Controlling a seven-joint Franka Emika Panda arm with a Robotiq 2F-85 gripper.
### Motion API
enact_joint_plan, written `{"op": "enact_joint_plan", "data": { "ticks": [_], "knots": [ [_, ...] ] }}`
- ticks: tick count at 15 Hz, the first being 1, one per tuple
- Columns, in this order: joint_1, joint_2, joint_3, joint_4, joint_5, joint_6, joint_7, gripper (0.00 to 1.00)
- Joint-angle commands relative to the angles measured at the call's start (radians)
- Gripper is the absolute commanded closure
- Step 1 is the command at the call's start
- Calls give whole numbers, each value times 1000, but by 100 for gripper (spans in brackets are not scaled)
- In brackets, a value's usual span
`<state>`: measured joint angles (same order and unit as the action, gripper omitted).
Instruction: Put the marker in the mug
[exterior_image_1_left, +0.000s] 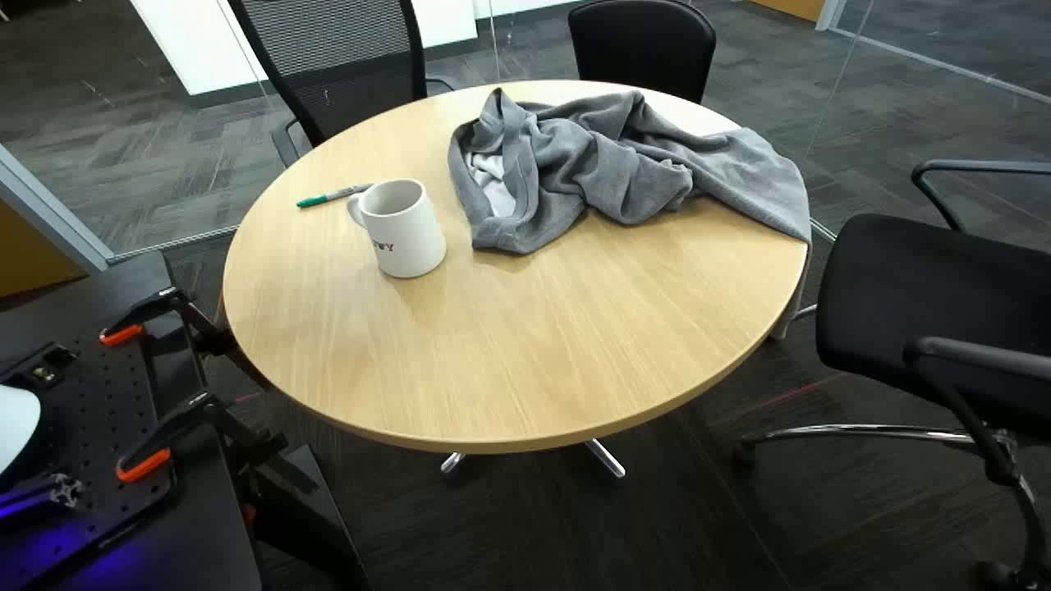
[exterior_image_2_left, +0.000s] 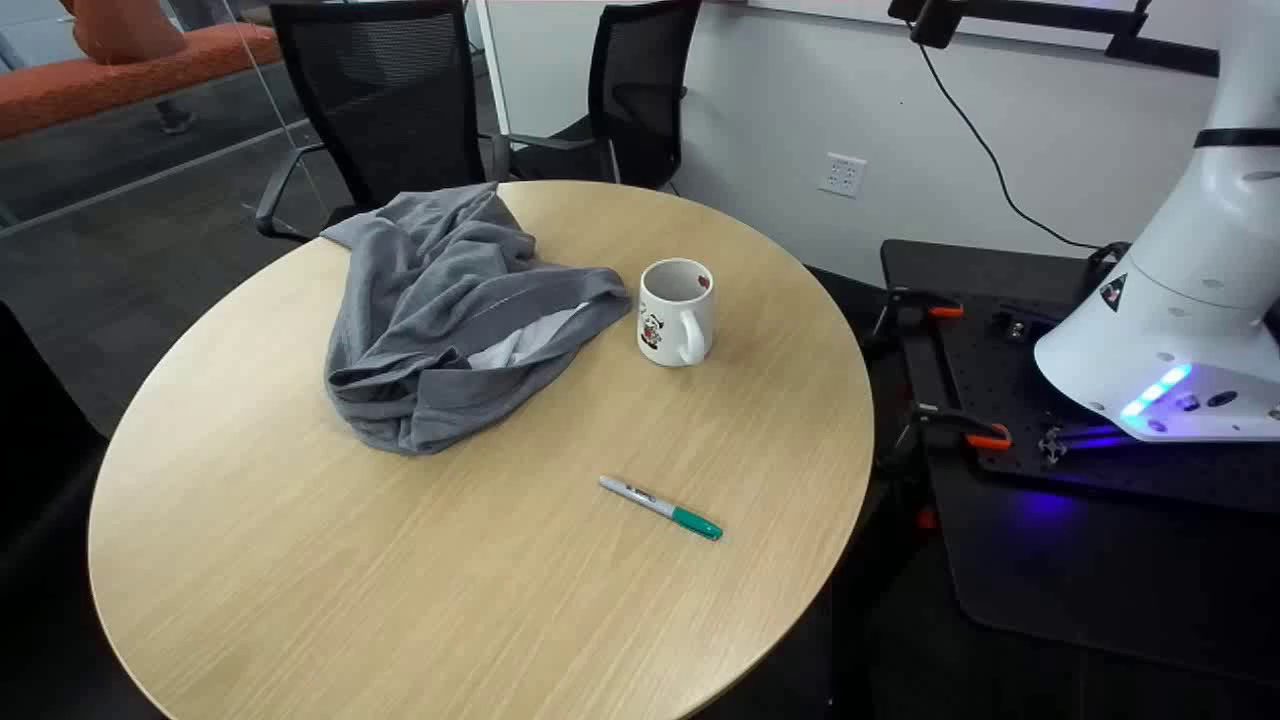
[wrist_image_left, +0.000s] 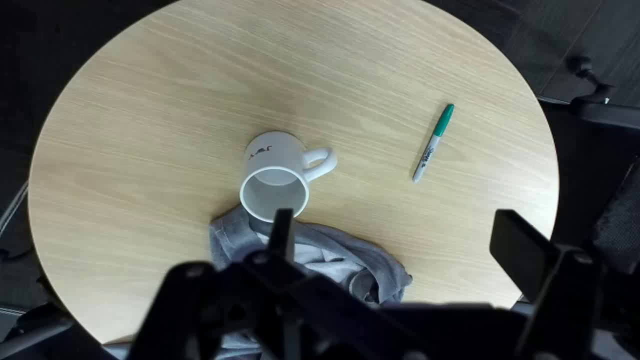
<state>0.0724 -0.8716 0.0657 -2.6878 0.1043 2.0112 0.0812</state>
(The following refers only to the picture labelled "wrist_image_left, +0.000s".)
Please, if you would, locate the white ceramic mug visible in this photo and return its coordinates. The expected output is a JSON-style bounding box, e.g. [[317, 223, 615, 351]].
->
[[238, 133, 338, 223]]

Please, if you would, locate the round wooden table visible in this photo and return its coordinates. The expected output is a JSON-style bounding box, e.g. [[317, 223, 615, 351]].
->
[[26, 0, 560, 347]]

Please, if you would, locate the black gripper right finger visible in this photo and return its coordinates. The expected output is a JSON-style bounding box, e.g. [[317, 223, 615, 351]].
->
[[491, 210, 560, 301]]

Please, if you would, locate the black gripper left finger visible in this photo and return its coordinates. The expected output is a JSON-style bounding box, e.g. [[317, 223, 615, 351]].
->
[[268, 208, 294, 260]]

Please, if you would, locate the grey crumpled cloth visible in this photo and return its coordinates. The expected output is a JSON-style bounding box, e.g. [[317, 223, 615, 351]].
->
[[208, 206, 413, 307]]

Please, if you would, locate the green capped marker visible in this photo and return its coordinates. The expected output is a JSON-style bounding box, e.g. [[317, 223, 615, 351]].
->
[[413, 104, 457, 185]]

